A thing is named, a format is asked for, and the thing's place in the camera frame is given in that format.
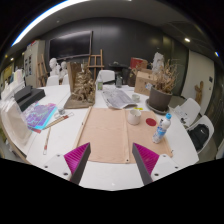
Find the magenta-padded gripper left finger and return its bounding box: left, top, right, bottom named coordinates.
left=42, top=142, right=92, bottom=185

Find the grey printed newspaper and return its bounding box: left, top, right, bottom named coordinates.
left=100, top=85, right=138, bottom=110

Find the spray bottle with green label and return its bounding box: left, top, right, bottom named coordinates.
left=95, top=74, right=104, bottom=92

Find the black flat box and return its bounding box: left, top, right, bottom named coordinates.
left=18, top=88, right=46, bottom=112
left=13, top=85, right=34, bottom=103

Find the white drink bottle blue cap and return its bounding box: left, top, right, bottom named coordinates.
left=152, top=113, right=173, bottom=145

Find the black wall screen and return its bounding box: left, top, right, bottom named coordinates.
left=49, top=30, right=93, bottom=61

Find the light wooden drawing board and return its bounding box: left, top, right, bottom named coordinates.
left=72, top=106, right=174, bottom=164

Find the flat round red coaster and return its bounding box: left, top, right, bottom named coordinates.
left=145, top=117, right=158, bottom=127

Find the white plaster bust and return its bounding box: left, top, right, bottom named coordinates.
left=59, top=60, right=69, bottom=81
left=48, top=57, right=61, bottom=78

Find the white plastic chair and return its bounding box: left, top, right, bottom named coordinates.
left=186, top=114, right=215, bottom=154
left=46, top=74, right=60, bottom=88
left=96, top=69, right=116, bottom=84
left=173, top=97, right=202, bottom=128

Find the white ceramic mug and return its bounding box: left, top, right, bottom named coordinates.
left=127, top=108, right=144, bottom=126

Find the white paper stack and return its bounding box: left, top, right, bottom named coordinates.
left=173, top=104, right=189, bottom=126

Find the colourful purple art print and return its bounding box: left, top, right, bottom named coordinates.
left=23, top=102, right=58, bottom=134

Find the dark spray bottle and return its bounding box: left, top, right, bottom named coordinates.
left=115, top=73, right=124, bottom=89

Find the brown cardboard box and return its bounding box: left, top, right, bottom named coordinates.
left=134, top=68, right=158, bottom=97

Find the black backpack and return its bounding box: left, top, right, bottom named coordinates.
left=187, top=123, right=210, bottom=152

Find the wooden figure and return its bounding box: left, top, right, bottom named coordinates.
left=194, top=80, right=204, bottom=106

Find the grey plant saucer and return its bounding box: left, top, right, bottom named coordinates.
left=145, top=98, right=171, bottom=116

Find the red box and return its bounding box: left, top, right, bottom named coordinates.
left=129, top=57, right=149, bottom=71

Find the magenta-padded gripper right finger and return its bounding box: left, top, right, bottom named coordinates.
left=131, top=142, right=183, bottom=186

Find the long paint brush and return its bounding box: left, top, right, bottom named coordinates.
left=42, top=126, right=53, bottom=156

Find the dry plant in grey pot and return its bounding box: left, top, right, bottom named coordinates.
left=148, top=59, right=179, bottom=113

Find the wooden easel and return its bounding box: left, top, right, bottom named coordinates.
left=36, top=53, right=49, bottom=88
left=87, top=49, right=105, bottom=81

